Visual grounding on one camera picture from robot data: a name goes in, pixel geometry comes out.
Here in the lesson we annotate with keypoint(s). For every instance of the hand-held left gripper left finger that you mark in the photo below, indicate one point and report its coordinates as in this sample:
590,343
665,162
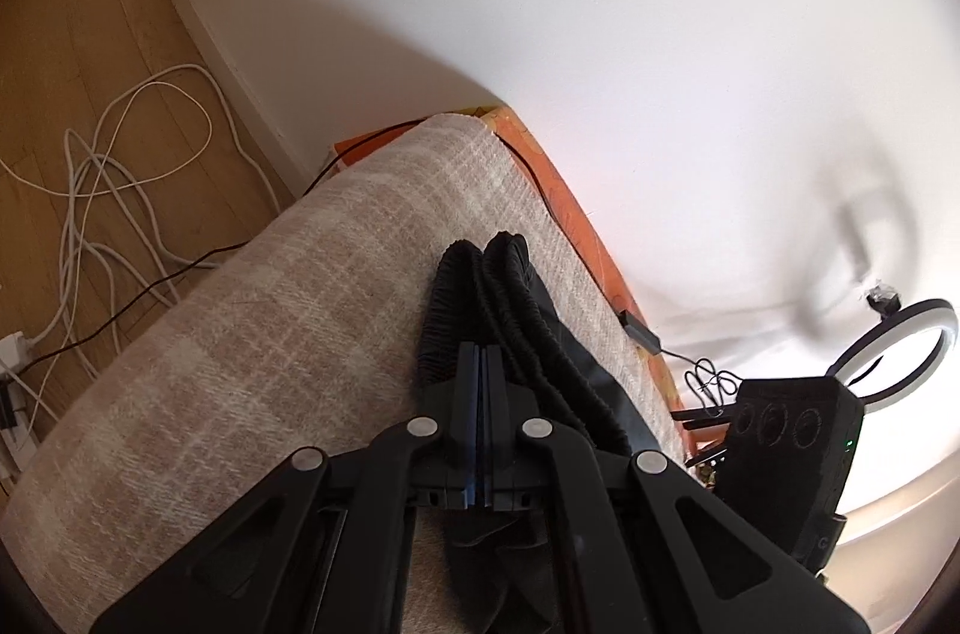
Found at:
469,431

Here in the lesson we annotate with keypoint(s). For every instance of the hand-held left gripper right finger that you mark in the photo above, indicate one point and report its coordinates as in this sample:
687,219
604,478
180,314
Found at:
491,431

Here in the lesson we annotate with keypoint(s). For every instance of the dark grey pants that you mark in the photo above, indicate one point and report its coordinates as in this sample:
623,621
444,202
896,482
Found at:
525,319

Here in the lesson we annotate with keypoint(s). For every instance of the beige checked blanket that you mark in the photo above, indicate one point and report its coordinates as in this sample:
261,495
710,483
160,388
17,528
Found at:
262,319

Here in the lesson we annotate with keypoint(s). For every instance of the white power strip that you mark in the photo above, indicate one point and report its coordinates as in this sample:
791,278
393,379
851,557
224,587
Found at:
11,353

